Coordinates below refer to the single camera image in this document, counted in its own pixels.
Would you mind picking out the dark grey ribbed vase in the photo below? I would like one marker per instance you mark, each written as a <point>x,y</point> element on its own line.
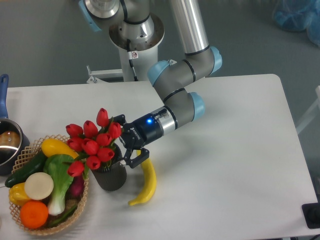
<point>113,177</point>

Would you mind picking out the white frame at right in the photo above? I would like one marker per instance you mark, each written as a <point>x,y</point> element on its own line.
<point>309,114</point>

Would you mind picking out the blue plastic bag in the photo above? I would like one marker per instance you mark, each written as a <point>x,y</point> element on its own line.
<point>299,16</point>

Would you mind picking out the dark green chili pepper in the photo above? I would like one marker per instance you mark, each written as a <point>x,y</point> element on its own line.
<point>63,217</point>

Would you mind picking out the yellow banana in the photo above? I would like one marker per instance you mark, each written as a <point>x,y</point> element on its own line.
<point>150,184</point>

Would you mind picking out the dark green cucumber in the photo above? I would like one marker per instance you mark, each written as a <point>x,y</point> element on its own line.
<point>35,165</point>

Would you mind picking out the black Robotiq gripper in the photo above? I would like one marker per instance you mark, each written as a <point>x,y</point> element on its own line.
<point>136,135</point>

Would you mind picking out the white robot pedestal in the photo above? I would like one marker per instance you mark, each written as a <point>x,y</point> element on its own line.
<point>137,46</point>

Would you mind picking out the green bok choy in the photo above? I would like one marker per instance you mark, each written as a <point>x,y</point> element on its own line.
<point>57,167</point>

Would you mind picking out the red tulip bouquet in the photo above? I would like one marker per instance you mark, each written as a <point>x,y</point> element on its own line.
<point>94,143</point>

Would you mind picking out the purple red onion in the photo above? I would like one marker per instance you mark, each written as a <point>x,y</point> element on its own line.
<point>77,186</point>

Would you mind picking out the yellow squash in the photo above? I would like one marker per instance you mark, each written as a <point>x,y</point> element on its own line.
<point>52,146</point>

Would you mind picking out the yellow bell pepper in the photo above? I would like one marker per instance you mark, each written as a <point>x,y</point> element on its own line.
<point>17,194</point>

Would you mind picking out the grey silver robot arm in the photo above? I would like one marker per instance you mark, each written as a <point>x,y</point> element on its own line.
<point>168,78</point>

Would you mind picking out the blue handled saucepan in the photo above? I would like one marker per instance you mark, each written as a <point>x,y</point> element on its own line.
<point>12,138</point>

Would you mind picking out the white round radish slice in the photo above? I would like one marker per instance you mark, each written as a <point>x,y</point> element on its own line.
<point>39,186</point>

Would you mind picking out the black device at table edge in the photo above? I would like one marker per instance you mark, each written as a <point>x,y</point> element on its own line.
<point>311,212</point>

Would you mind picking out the woven wicker basket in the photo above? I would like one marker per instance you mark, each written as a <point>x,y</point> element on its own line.
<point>26,155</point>

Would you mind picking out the orange fruit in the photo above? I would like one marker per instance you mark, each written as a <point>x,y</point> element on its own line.
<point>34,214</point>

